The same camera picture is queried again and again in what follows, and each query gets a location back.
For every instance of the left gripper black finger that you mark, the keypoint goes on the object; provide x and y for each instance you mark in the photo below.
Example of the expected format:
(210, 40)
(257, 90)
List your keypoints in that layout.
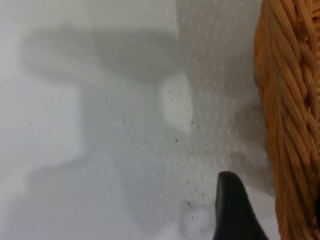
(232, 207)

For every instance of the orange woven wicker basket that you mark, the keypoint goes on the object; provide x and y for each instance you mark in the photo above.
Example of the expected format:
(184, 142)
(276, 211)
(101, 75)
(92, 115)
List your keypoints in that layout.
(287, 100)

